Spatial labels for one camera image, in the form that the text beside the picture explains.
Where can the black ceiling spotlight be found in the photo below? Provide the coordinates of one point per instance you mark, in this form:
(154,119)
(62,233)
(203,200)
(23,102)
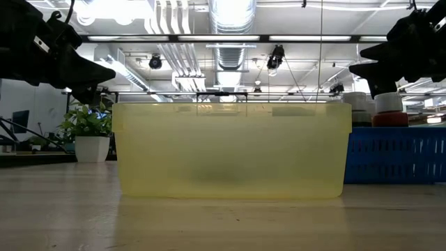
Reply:
(336,89)
(275,57)
(155,62)

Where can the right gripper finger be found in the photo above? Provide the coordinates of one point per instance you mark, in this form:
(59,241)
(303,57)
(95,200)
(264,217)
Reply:
(378,68)
(381,89)

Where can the yellow translucent plastic bin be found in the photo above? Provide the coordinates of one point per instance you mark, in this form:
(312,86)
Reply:
(230,150)

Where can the silver ventilation duct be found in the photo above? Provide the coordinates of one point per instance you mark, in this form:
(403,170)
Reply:
(231,55)

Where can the small potted plant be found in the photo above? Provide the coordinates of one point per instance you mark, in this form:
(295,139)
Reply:
(36,142)

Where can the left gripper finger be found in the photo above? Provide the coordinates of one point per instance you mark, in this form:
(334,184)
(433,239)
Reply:
(88,73)
(84,95)

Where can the thin black rod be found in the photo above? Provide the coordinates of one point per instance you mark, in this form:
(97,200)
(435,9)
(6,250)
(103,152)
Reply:
(33,135)

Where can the dark computer monitor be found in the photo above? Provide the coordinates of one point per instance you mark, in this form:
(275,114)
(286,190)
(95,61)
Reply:
(21,121)

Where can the blue perforated plastic basket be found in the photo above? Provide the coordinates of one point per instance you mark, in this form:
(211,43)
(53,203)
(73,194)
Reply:
(397,153)

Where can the green plant in white pot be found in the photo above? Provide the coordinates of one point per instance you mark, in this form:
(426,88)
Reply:
(87,122)

